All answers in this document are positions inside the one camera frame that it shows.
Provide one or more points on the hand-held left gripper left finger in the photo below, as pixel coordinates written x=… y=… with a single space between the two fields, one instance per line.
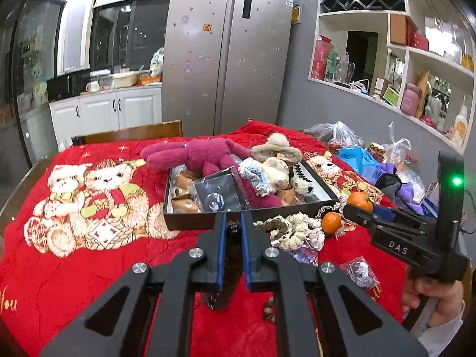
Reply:
x=222 y=253

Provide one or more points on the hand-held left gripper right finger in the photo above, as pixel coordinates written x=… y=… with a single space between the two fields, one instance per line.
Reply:
x=246 y=253

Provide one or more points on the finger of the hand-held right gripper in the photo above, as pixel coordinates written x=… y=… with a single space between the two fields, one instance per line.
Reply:
x=360 y=217
x=385 y=214

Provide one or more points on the dark brown fuzzy accessory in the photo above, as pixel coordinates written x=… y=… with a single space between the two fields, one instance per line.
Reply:
x=232 y=264

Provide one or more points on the orange tangerine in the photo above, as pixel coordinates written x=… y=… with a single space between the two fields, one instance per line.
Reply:
x=331 y=223
x=359 y=200

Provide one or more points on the black tray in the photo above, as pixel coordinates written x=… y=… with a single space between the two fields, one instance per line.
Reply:
x=260 y=217

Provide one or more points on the black plastic packet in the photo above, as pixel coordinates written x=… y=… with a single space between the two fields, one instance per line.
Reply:
x=217 y=193

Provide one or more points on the blue white crochet scrunchie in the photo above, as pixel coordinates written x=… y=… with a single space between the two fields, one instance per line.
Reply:
x=254 y=176

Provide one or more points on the person's right forearm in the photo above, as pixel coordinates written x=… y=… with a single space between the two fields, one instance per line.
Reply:
x=446 y=338

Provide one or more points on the person's right hand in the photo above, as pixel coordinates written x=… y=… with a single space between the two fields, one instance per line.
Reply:
x=448 y=299

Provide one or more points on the white lace trim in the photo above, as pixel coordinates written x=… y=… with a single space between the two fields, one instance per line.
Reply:
x=336 y=208

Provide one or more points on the purple cloth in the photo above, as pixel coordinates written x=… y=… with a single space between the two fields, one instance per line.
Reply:
x=403 y=189

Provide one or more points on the grey cloth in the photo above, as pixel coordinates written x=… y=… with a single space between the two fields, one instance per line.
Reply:
x=388 y=183

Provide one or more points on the blue white cardboard box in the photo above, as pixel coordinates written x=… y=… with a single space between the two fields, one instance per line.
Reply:
x=431 y=200

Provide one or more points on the clear packet with round charm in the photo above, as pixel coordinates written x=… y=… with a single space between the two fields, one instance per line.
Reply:
x=360 y=272

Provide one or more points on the blue plastic bag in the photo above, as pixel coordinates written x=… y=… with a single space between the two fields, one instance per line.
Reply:
x=359 y=160

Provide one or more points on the glass jar red lid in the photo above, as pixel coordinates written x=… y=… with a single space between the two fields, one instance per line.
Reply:
x=409 y=160

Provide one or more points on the purple cloth accessory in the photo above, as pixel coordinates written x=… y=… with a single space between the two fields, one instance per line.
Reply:
x=306 y=256

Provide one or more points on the glass jar patterned lid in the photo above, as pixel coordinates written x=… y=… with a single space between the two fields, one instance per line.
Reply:
x=377 y=151

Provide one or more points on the plastic bag of bread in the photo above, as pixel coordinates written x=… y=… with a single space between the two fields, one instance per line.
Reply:
x=398 y=147

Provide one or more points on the white black hair claw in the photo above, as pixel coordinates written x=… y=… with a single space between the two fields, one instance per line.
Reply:
x=301 y=180

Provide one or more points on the white plush bear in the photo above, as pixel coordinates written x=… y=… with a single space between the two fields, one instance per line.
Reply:
x=277 y=173

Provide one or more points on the clear plastic bag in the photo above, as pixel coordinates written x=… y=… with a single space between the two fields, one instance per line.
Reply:
x=334 y=134

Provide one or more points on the magenta plush toy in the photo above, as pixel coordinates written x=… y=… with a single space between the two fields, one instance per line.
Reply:
x=208 y=154

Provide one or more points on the beige furry hair clip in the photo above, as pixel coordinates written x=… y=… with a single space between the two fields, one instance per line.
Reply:
x=275 y=147

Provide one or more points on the white bottle orange label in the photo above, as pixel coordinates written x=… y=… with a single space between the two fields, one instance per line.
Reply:
x=460 y=128

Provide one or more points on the red printed blanket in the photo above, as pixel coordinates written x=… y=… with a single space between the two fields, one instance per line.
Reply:
x=111 y=267

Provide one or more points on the glass jug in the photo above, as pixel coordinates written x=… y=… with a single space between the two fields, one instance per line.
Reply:
x=346 y=68

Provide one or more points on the wooden chair back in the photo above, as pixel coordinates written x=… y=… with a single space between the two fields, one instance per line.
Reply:
x=130 y=132

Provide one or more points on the green box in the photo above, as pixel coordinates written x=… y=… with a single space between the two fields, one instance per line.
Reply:
x=332 y=67

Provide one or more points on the red gift box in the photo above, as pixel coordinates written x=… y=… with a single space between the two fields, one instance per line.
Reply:
x=320 y=57

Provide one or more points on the red container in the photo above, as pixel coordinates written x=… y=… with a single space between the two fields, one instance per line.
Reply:
x=418 y=41

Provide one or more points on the white kitchen cabinet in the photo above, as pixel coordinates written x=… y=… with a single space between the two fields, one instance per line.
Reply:
x=108 y=113

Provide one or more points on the brown box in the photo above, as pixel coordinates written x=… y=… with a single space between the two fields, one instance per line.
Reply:
x=398 y=29

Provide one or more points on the silver double-door refrigerator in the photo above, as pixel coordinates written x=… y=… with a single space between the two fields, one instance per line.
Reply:
x=227 y=55

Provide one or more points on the plastic bag on counter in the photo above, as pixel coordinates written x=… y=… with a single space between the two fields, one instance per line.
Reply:
x=157 y=62

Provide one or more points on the white mug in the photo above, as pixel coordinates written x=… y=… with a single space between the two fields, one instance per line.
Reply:
x=92 y=87

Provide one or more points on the orange fridge sticker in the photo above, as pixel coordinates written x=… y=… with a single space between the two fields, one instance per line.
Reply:
x=208 y=27

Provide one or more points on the black microwave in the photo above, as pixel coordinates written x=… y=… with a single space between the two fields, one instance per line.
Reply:
x=67 y=86

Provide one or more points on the dark window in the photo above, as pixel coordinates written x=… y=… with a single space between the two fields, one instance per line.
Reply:
x=130 y=33

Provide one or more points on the glass sliding door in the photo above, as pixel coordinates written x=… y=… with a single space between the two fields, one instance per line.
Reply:
x=33 y=74

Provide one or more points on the white wall shelf unit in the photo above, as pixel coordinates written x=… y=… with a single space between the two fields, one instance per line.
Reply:
x=372 y=15

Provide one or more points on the yellow wall box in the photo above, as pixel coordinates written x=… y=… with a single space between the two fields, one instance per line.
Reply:
x=296 y=14

